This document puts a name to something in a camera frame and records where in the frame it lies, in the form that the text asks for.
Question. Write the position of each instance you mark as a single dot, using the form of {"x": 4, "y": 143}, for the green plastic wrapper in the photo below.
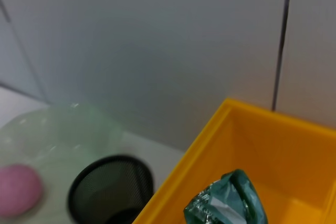
{"x": 231, "y": 200}

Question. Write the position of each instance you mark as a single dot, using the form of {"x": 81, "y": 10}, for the pink peach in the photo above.
{"x": 18, "y": 190}

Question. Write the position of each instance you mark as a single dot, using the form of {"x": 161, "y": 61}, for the black mesh pen holder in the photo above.
{"x": 110, "y": 190}

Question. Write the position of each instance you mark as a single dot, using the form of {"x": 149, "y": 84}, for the green glass fruit plate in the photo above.
{"x": 65, "y": 134}

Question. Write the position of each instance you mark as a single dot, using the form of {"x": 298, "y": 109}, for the yellow plastic bin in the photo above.
{"x": 275, "y": 150}

